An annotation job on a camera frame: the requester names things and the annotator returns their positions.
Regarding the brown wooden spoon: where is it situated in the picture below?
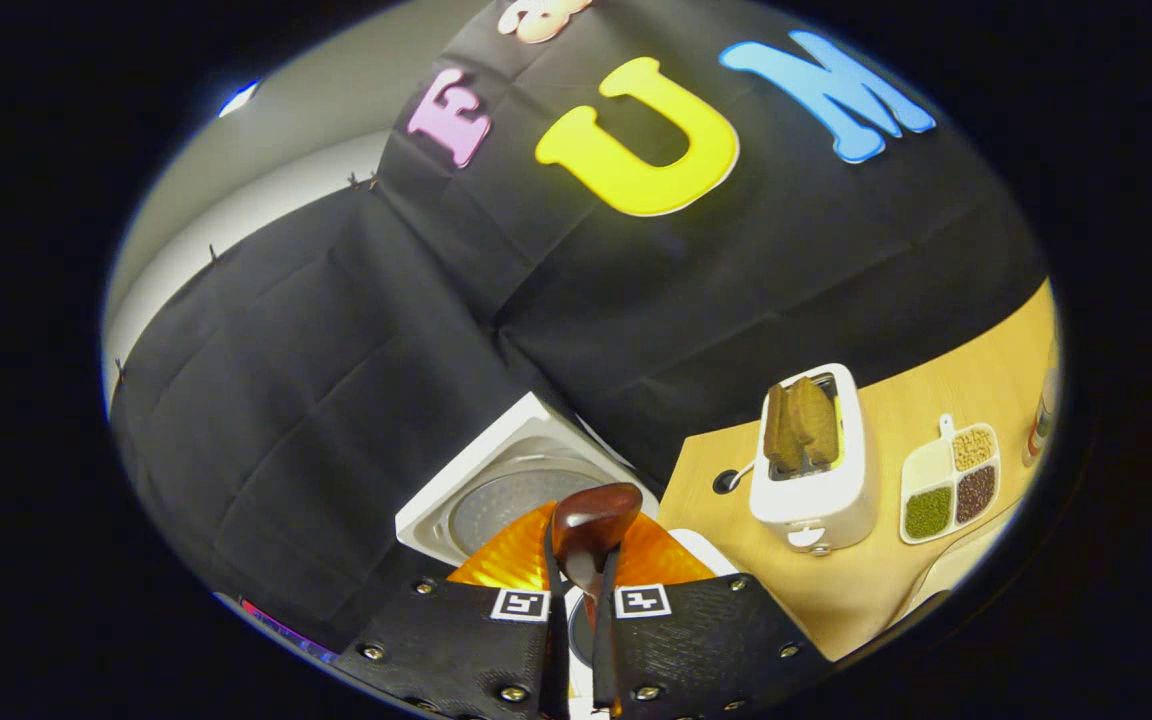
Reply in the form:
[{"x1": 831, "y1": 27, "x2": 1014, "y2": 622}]
[{"x1": 549, "y1": 483, "x2": 644, "y2": 626}]

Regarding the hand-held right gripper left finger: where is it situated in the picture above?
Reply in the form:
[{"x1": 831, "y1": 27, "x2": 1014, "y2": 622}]
[{"x1": 336, "y1": 500, "x2": 572, "y2": 720}]

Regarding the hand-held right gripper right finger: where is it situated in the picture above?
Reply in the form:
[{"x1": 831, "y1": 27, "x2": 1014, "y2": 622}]
[{"x1": 591, "y1": 510, "x2": 832, "y2": 720}]

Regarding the brown bread slice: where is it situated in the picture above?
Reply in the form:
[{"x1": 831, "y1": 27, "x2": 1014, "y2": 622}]
[
  {"x1": 763, "y1": 383, "x2": 802, "y2": 473},
  {"x1": 788, "y1": 376, "x2": 840, "y2": 466}
]

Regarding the white toaster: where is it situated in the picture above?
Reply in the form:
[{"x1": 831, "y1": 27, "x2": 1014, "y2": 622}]
[{"x1": 749, "y1": 363, "x2": 879, "y2": 554}]

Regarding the clear plastic bottle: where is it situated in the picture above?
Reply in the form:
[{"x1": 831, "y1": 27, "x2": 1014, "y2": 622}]
[{"x1": 1024, "y1": 340, "x2": 1062, "y2": 466}]

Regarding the white divided bean dish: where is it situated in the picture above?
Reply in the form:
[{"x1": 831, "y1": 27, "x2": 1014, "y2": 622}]
[{"x1": 899, "y1": 415, "x2": 1002, "y2": 545}]

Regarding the white rice cooker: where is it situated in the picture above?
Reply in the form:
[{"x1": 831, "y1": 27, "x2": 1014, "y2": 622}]
[{"x1": 396, "y1": 392, "x2": 737, "y2": 716}]

